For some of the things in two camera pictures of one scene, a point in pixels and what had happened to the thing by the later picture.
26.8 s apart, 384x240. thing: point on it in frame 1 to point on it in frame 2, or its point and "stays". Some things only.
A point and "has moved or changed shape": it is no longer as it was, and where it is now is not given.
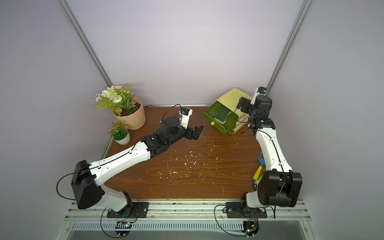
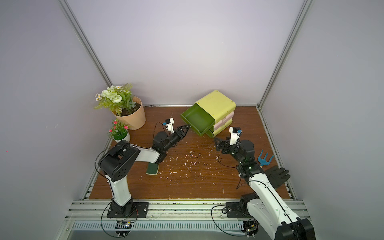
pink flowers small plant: (119, 130) stays
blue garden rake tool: (262, 162) stays
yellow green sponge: (223, 113) to (152, 169)
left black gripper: (188, 135) to (178, 135)
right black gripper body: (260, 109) to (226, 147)
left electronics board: (123, 228) stays
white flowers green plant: (119, 98) stays
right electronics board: (250, 228) stays
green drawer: (210, 113) to (198, 119)
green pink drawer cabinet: (224, 114) has moved or changed shape
